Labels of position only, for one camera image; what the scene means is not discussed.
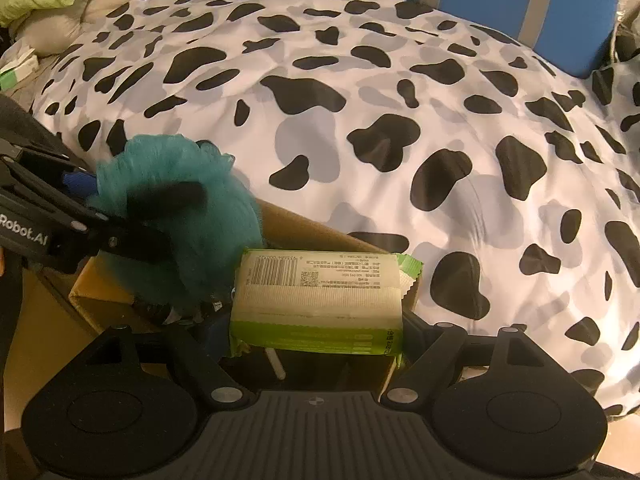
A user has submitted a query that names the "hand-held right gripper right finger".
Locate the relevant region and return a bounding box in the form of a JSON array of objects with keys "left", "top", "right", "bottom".
[{"left": 385, "top": 310, "right": 551, "bottom": 405}]

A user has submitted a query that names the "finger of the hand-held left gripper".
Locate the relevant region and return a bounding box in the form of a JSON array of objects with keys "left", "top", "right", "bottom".
[
  {"left": 0, "top": 141, "right": 97, "bottom": 197},
  {"left": 0, "top": 159, "right": 209, "bottom": 262}
]

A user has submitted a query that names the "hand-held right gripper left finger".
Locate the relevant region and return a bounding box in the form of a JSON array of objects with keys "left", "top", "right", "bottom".
[{"left": 82, "top": 312, "right": 245, "bottom": 405}]

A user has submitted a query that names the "teal mesh bath loofah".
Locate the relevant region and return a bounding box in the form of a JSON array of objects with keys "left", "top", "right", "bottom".
[{"left": 86, "top": 134, "right": 267, "bottom": 313}]

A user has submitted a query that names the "green wet wipes pack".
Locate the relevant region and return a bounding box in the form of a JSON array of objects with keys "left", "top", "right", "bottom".
[{"left": 228, "top": 247, "right": 425, "bottom": 367}]

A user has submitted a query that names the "brown cardboard box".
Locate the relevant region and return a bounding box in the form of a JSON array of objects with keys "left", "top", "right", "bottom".
[{"left": 67, "top": 199, "right": 424, "bottom": 402}]

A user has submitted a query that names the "green and white carton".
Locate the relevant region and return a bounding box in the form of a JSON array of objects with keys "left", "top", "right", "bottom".
[{"left": 0, "top": 51, "right": 42, "bottom": 92}]

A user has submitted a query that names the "beige quilted pillow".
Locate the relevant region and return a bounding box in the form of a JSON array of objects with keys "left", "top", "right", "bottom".
[{"left": 17, "top": 0, "right": 153, "bottom": 57}]

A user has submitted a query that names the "cow print blanket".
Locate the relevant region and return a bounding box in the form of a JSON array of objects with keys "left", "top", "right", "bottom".
[{"left": 27, "top": 0, "right": 640, "bottom": 423}]

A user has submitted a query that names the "blue striped headboard cushion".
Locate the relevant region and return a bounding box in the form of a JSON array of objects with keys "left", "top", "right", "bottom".
[{"left": 175, "top": 0, "right": 622, "bottom": 79}]

